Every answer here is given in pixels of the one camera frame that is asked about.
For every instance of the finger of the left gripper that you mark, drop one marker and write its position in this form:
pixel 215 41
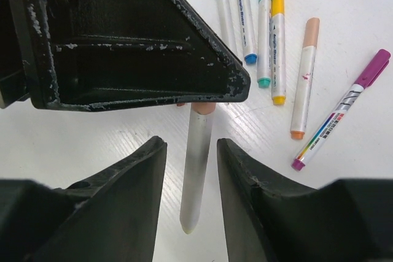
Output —
pixel 101 55

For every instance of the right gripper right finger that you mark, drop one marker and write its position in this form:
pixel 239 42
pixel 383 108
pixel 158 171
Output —
pixel 268 217

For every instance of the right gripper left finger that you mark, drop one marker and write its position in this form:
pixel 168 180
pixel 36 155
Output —
pixel 109 216

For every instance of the magenta capped pen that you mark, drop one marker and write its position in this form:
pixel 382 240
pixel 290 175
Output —
pixel 367 77

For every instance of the salmon capped pen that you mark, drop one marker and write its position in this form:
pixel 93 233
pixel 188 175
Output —
pixel 196 159

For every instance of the cyan capped pen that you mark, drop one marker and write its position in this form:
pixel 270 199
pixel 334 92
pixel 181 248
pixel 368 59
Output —
pixel 264 44

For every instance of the pink capped pen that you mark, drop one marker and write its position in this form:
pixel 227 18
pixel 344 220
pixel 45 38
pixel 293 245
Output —
pixel 305 78

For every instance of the yellow capped pen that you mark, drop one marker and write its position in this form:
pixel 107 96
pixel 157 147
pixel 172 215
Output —
pixel 278 52

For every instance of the teal capped pen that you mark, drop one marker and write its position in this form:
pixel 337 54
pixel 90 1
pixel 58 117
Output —
pixel 226 24

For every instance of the light blue capped pen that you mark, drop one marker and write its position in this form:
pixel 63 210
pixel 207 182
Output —
pixel 247 31

